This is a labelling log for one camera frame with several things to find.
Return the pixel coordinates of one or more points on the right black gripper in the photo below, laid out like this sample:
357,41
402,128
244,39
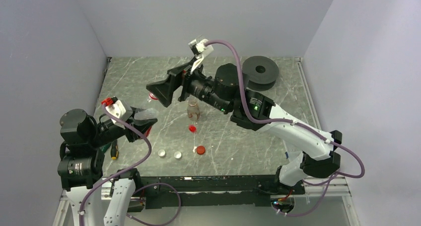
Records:
164,90

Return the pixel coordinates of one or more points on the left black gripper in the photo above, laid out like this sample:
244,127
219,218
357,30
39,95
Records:
142,125

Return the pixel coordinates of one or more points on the water bottle red label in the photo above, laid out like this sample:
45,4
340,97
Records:
149,105

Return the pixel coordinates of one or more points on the blue white bottle cap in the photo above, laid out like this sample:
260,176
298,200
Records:
161,153

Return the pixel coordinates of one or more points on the red water bottle cap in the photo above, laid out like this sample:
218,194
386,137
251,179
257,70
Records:
192,129

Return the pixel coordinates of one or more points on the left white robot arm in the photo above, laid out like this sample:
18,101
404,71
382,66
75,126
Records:
81,165

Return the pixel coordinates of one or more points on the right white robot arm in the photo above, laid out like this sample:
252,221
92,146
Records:
316,154

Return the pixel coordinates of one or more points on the yellow black screwdriver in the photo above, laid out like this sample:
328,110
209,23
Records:
114,150

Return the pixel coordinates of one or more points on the black filament spool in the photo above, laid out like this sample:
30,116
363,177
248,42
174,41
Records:
262,72

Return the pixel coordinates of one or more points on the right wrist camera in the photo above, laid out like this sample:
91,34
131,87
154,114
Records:
201,50

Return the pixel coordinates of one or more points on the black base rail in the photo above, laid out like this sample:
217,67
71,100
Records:
171,191

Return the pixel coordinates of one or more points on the aluminium frame rail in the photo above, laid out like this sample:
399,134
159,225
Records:
314,187

